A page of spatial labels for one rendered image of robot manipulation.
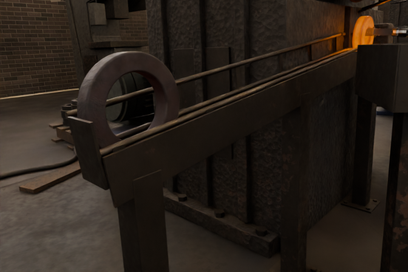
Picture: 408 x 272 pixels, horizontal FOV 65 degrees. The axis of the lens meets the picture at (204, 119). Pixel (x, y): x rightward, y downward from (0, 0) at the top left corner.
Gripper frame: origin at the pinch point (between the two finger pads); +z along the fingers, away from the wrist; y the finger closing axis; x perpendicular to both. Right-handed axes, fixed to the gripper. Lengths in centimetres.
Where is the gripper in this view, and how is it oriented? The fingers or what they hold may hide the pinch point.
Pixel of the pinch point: (364, 31)
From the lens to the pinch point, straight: 146.2
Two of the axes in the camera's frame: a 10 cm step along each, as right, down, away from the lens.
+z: -7.2, -1.7, 6.7
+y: 6.9, -1.9, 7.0
